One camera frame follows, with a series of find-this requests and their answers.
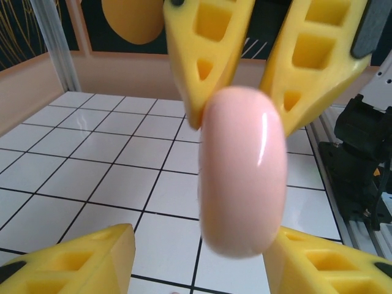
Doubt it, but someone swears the pink earbud charging case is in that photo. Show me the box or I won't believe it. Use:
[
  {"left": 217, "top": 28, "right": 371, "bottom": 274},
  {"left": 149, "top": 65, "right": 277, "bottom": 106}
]
[{"left": 197, "top": 85, "right": 288, "bottom": 258}]

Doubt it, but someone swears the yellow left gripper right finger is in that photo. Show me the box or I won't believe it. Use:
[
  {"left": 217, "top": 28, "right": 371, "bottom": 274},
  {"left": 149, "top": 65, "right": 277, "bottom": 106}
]
[{"left": 265, "top": 225, "right": 392, "bottom": 294}]

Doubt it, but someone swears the power lead with yellow connector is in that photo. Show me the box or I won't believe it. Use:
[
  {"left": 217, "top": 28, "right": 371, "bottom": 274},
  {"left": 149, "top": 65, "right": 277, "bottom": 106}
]
[{"left": 372, "top": 165, "right": 392, "bottom": 230}]

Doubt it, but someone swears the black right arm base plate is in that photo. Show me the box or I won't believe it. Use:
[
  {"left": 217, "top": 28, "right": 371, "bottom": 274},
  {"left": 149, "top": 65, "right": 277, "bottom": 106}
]
[{"left": 318, "top": 140, "right": 392, "bottom": 232}]

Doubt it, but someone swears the aluminium frame post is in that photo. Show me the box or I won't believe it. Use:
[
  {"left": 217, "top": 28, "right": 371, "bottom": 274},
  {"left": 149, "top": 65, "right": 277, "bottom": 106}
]
[{"left": 36, "top": 0, "right": 82, "bottom": 92}]

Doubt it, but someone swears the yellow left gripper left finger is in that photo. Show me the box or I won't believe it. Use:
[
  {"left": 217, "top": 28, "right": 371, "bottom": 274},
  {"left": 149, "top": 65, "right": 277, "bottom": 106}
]
[{"left": 0, "top": 223, "right": 136, "bottom": 294}]

